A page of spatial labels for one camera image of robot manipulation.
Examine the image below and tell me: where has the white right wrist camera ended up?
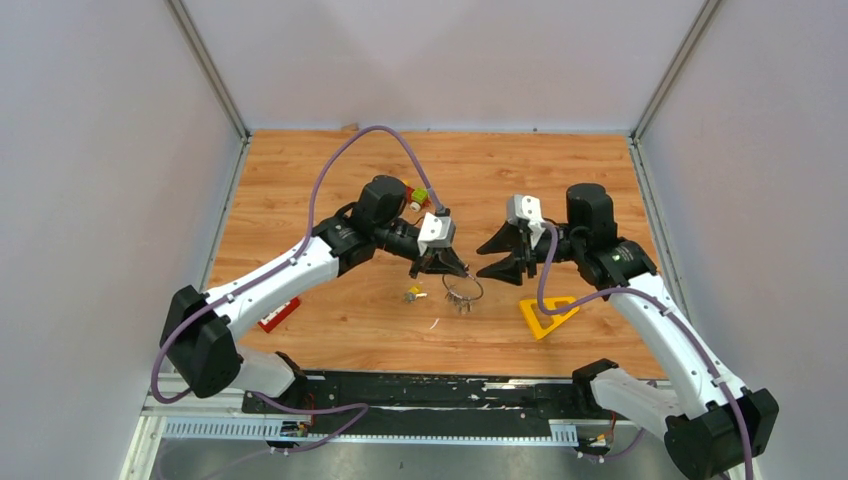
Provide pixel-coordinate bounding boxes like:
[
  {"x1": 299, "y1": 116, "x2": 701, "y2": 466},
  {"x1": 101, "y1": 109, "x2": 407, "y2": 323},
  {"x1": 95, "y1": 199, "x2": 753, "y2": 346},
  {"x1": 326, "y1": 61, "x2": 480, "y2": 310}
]
[{"x1": 506, "y1": 194, "x2": 546, "y2": 248}]

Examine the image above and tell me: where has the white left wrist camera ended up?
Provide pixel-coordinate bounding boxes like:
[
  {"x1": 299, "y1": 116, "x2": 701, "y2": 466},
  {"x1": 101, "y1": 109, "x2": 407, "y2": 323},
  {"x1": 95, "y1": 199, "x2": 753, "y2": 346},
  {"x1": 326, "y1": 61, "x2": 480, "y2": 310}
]
[{"x1": 416, "y1": 212, "x2": 456, "y2": 254}]

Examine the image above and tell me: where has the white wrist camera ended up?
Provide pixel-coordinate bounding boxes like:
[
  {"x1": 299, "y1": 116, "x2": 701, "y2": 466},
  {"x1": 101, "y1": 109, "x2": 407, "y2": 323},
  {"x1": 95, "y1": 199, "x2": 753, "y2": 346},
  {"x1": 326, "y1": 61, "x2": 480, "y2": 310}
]
[
  {"x1": 506, "y1": 194, "x2": 546, "y2": 248},
  {"x1": 416, "y1": 212, "x2": 456, "y2": 254}
]

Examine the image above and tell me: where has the yellow triangle block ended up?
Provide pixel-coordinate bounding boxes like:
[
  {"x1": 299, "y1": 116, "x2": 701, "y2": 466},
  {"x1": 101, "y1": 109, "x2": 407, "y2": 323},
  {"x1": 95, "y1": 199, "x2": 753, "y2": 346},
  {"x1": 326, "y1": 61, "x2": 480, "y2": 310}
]
[{"x1": 518, "y1": 296, "x2": 580, "y2": 341}]

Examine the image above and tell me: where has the large keyring with keys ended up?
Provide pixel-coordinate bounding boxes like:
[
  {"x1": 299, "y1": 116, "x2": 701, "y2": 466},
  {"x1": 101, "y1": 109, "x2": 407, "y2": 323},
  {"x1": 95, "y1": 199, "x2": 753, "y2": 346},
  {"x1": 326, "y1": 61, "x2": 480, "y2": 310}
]
[{"x1": 441, "y1": 274, "x2": 485, "y2": 315}]

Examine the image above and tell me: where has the red lego toy car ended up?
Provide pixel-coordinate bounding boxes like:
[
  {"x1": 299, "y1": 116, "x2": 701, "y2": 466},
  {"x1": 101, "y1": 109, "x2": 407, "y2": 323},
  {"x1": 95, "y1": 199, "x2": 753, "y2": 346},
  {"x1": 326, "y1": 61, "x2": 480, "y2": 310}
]
[{"x1": 406, "y1": 185, "x2": 431, "y2": 212}]

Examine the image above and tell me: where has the white slotted cable duct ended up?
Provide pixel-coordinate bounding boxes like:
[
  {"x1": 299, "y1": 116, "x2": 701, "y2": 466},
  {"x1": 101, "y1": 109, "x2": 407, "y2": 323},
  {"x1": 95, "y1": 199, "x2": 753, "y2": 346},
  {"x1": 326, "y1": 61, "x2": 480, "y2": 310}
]
[{"x1": 162, "y1": 417, "x2": 580, "y2": 446}]

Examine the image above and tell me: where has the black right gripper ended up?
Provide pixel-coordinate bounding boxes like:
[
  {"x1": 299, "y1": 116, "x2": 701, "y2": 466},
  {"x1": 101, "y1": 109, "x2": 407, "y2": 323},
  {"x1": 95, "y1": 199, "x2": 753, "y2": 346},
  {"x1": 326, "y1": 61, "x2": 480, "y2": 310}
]
[{"x1": 475, "y1": 221, "x2": 584, "y2": 284}]

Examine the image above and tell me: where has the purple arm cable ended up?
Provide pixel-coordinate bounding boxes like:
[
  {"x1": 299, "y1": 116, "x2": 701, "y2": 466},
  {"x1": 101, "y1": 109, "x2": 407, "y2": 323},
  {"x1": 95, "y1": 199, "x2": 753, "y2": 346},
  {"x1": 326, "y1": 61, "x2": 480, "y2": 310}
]
[
  {"x1": 150, "y1": 125, "x2": 452, "y2": 405},
  {"x1": 535, "y1": 221, "x2": 757, "y2": 480}
]

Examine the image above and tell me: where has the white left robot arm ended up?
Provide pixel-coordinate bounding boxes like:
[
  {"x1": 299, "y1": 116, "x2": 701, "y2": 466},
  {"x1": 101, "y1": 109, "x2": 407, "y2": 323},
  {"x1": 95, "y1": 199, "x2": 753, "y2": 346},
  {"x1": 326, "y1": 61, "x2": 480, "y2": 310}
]
[{"x1": 160, "y1": 175, "x2": 468, "y2": 413}]

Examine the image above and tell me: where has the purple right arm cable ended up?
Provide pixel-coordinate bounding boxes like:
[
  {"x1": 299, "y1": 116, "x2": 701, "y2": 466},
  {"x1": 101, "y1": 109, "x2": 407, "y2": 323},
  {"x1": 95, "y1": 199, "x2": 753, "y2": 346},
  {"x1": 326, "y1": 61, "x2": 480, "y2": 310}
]
[{"x1": 535, "y1": 221, "x2": 757, "y2": 480}]

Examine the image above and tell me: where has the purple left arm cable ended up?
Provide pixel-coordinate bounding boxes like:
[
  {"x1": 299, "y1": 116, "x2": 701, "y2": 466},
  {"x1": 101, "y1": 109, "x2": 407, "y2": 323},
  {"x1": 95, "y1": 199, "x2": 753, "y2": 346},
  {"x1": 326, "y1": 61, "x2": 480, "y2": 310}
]
[{"x1": 150, "y1": 125, "x2": 452, "y2": 405}]

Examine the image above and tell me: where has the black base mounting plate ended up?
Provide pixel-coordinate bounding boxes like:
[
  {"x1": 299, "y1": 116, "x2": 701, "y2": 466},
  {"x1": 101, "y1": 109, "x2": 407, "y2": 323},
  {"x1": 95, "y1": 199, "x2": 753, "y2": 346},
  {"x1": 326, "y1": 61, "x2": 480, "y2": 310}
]
[{"x1": 275, "y1": 370, "x2": 625, "y2": 421}]

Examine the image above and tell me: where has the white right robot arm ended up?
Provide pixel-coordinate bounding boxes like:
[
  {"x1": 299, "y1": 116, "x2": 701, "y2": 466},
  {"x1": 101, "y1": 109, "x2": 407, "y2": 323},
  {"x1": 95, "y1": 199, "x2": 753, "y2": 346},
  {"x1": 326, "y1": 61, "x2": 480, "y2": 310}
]
[{"x1": 478, "y1": 183, "x2": 779, "y2": 479}]

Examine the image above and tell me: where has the red lego brick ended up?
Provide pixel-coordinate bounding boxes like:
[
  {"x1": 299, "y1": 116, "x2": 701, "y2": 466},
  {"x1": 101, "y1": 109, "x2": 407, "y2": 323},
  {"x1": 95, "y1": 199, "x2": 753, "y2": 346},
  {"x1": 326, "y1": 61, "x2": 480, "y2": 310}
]
[{"x1": 257, "y1": 297, "x2": 301, "y2": 333}]

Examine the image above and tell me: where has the silver key with yellow tag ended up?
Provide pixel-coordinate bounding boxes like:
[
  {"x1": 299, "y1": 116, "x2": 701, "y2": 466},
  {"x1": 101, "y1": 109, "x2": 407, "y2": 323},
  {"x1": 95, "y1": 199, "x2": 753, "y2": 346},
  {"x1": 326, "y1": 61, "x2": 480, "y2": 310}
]
[{"x1": 403, "y1": 286, "x2": 428, "y2": 303}]

